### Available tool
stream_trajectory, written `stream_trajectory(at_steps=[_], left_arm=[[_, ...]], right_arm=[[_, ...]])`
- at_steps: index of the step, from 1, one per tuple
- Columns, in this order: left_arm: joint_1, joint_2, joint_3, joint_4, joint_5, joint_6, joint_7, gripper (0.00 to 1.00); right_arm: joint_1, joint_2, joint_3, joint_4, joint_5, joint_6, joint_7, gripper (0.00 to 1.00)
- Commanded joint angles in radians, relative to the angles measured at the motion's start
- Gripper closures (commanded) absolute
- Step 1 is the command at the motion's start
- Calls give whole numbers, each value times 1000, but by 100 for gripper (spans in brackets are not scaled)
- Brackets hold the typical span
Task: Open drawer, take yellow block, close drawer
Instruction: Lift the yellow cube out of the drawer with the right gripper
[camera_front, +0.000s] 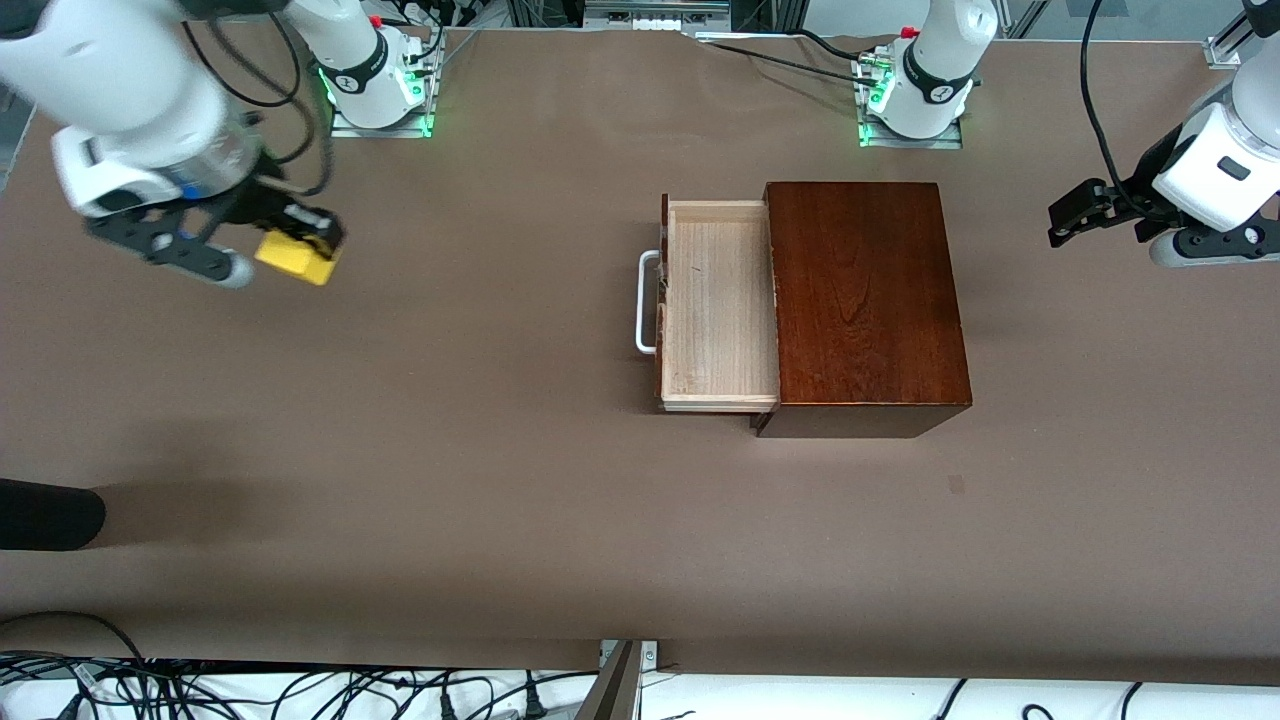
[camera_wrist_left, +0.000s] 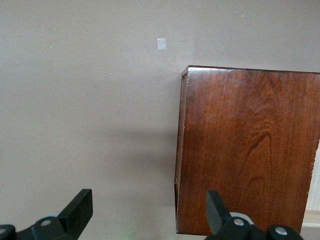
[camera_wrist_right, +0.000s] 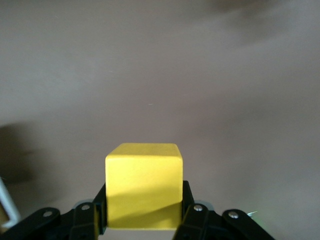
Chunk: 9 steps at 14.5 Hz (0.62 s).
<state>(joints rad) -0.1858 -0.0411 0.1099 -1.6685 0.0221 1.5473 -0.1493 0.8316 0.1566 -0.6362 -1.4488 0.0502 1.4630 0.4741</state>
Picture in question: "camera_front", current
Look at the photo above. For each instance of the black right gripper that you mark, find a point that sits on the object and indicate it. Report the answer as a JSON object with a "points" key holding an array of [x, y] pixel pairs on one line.
{"points": [[262, 203]]}

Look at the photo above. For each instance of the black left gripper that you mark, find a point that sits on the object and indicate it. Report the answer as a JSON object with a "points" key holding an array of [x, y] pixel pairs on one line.
{"points": [[1131, 194]]}

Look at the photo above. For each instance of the yellow cube block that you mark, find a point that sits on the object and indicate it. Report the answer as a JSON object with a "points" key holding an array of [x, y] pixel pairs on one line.
{"points": [[295, 262]]}

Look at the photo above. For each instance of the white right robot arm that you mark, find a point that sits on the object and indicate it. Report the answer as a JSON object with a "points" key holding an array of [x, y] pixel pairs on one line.
{"points": [[120, 80]]}

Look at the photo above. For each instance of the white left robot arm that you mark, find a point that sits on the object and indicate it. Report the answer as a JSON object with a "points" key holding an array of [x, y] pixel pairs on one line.
{"points": [[940, 60]]}

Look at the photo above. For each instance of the dark brown wooden cabinet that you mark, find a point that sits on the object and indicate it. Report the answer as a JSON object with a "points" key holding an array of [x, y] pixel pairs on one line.
{"points": [[860, 300]]}

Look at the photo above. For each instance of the brown table cover sheet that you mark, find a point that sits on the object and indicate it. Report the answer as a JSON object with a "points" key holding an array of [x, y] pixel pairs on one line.
{"points": [[500, 450]]}

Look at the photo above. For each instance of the black cylinder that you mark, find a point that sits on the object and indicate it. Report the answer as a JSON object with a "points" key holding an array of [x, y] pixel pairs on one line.
{"points": [[50, 515]]}

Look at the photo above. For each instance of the black power plug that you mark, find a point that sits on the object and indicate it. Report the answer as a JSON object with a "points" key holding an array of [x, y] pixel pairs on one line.
{"points": [[534, 705], [447, 706]]}

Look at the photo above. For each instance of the grey metal beam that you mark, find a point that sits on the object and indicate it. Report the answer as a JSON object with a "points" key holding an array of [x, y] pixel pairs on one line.
{"points": [[610, 695]]}

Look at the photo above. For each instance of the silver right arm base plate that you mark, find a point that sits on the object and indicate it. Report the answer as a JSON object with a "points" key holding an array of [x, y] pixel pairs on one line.
{"points": [[345, 128]]}

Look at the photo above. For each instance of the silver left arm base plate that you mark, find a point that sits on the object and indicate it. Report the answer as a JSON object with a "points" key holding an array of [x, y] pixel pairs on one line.
{"points": [[945, 143]]}

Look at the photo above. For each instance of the aluminium frame profile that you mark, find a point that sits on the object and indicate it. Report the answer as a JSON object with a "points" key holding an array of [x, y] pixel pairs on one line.
{"points": [[1225, 50]]}

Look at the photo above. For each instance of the silver corner bracket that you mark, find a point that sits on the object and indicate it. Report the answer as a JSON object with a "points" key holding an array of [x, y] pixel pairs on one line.
{"points": [[650, 655]]}

